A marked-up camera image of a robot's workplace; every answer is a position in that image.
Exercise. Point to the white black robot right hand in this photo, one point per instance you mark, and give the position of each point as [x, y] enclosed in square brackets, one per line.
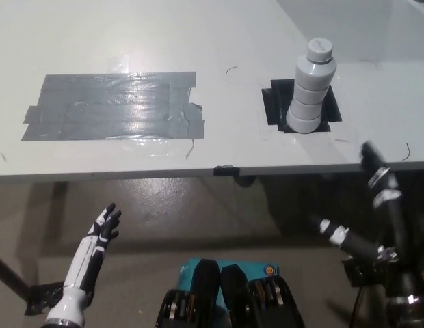
[391, 218]

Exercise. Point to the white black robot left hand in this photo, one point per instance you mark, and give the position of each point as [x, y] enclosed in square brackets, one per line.
[82, 263]

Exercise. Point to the white ribbed plastic bottle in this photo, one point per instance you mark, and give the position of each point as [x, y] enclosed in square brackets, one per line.
[311, 92]

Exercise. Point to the black teal robot torso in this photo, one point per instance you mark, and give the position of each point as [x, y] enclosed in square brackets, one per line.
[232, 297]

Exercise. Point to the black slanted table leg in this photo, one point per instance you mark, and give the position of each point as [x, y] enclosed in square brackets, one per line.
[10, 275]

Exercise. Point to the black tape square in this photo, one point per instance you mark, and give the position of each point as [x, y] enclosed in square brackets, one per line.
[275, 102]

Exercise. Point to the small black tape strip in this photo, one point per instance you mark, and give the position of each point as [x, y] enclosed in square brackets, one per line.
[226, 170]

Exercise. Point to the grey duct tape patch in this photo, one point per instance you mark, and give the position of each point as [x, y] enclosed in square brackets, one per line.
[113, 107]

